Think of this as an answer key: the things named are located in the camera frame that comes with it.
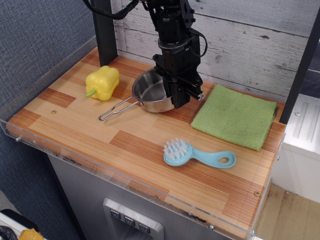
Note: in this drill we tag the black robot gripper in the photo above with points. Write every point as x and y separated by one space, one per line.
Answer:
178 65

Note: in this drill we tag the stainless steel pot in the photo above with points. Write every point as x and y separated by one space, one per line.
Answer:
148 91

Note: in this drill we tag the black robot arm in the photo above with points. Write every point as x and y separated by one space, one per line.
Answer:
172 19

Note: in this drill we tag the green folded towel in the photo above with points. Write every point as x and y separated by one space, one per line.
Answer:
235 117

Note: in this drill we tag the yellow toy bell pepper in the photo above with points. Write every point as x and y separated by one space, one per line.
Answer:
101 84

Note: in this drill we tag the light blue scrub brush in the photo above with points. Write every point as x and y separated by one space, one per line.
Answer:
178 152

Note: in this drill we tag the clear acrylic table guard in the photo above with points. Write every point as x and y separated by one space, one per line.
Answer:
56 119

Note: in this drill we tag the grey toy fridge cabinet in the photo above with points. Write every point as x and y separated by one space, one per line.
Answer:
86 190

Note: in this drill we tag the silver dispenser button panel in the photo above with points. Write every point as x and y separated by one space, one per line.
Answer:
128 224

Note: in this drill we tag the white ridged side unit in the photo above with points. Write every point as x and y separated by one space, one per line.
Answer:
297 167

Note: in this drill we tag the black and yellow object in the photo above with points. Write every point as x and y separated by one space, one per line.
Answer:
12 224

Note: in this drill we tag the dark vertical post left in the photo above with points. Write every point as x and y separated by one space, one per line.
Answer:
105 38

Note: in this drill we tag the dark vertical post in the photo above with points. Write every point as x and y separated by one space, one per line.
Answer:
105 38
303 67

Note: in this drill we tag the dark vertical post right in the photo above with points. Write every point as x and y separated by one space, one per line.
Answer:
303 67

